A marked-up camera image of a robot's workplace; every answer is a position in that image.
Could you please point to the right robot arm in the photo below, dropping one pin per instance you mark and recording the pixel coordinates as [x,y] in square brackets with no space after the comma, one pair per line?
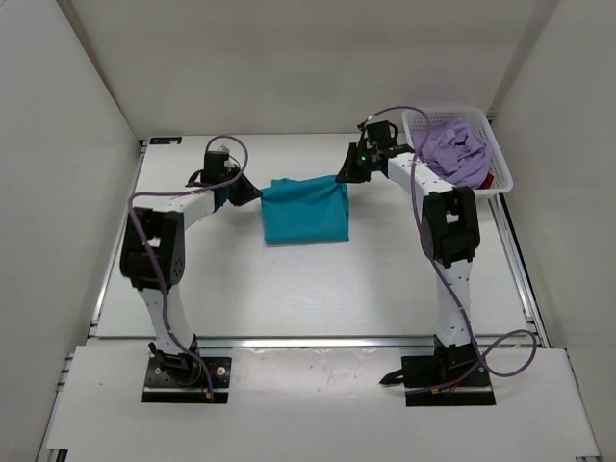
[446,217]

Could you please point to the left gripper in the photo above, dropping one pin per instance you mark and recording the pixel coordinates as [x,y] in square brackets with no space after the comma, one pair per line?
[248,192]

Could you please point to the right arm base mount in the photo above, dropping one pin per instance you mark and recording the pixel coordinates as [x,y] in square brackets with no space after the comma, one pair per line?
[449,377]

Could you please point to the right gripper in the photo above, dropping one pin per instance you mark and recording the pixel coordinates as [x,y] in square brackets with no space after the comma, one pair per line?
[352,174]

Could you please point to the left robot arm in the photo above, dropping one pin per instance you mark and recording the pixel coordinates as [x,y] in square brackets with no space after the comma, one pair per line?
[153,251]

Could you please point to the red t-shirt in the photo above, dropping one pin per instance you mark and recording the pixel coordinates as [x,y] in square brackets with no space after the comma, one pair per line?
[487,183]

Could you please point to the small dark label sticker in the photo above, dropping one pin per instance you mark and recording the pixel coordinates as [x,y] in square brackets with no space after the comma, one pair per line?
[165,140]

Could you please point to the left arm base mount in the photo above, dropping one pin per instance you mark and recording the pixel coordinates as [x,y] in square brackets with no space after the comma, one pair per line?
[179,379]

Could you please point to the teal t-shirt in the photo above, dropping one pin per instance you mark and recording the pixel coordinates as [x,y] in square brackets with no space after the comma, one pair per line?
[308,211]

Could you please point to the purple t-shirt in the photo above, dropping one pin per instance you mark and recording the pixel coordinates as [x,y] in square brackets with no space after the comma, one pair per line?
[457,153]

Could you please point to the white plastic basket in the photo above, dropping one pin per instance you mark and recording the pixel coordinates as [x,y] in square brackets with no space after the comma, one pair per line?
[417,125]

